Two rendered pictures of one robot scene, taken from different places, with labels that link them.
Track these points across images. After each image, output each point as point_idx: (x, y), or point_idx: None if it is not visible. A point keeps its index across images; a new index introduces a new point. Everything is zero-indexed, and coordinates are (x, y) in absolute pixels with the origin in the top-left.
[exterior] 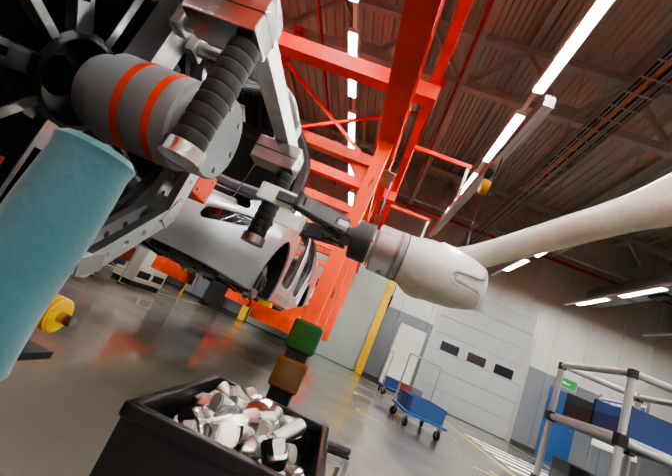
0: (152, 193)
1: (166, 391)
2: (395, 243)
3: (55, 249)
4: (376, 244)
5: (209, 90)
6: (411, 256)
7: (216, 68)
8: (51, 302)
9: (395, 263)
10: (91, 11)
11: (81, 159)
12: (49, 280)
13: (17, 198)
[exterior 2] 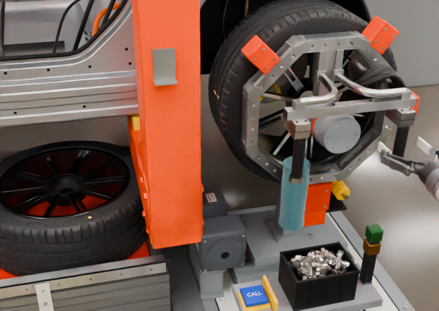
0: (375, 123)
1: (296, 249)
2: (432, 185)
3: (292, 198)
4: (425, 183)
5: (292, 160)
6: (438, 195)
7: (292, 151)
8: (303, 209)
9: (434, 196)
10: (298, 81)
11: (287, 172)
12: (296, 206)
13: (281, 184)
